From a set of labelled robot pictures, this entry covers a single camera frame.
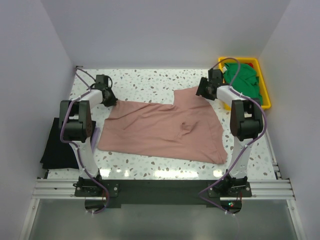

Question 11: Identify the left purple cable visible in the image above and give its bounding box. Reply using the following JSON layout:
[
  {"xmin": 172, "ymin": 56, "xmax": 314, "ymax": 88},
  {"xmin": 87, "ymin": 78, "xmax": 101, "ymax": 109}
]
[{"xmin": 59, "ymin": 68, "xmax": 112, "ymax": 215}]

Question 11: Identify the green t shirt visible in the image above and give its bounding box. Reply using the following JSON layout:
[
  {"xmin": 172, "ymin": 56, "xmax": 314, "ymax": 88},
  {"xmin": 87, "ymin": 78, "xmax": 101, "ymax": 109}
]
[{"xmin": 223, "ymin": 62, "xmax": 263, "ymax": 104}]

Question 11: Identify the purple folded t shirt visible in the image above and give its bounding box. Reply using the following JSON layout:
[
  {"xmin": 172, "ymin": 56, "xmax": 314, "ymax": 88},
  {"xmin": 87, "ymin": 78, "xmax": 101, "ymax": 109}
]
[{"xmin": 90, "ymin": 127, "xmax": 100, "ymax": 152}]

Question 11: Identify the aluminium rail frame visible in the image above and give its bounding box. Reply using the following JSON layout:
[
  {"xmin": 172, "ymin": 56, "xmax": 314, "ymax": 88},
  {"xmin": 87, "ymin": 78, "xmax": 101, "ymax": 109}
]
[{"xmin": 19, "ymin": 179, "xmax": 298, "ymax": 240}]

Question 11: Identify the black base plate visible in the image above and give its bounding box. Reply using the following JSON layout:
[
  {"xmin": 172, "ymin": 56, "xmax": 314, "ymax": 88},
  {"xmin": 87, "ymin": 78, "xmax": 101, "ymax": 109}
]
[{"xmin": 74, "ymin": 179, "xmax": 253, "ymax": 210}]

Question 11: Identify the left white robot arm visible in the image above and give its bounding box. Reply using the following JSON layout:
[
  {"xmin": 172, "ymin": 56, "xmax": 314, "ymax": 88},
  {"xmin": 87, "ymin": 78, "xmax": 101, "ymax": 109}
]
[{"xmin": 58, "ymin": 74, "xmax": 118, "ymax": 197}]

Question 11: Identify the yellow plastic bin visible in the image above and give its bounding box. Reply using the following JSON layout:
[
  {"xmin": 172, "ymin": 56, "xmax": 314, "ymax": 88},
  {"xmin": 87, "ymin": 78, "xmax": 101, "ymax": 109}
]
[{"xmin": 218, "ymin": 57, "xmax": 271, "ymax": 110}]

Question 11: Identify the black folded t shirt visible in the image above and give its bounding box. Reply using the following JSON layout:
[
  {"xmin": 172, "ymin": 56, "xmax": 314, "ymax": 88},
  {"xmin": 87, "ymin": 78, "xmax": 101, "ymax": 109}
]
[{"xmin": 39, "ymin": 117, "xmax": 97, "ymax": 171}]

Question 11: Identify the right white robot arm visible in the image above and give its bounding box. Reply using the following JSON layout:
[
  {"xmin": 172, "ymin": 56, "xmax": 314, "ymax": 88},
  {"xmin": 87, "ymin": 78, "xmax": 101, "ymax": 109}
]
[{"xmin": 196, "ymin": 68, "xmax": 265, "ymax": 194}]

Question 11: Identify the pink t shirt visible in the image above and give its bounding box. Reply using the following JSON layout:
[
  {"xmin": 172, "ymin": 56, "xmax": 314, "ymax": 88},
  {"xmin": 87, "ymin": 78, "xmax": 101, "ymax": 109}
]
[{"xmin": 97, "ymin": 87, "xmax": 228, "ymax": 164}]

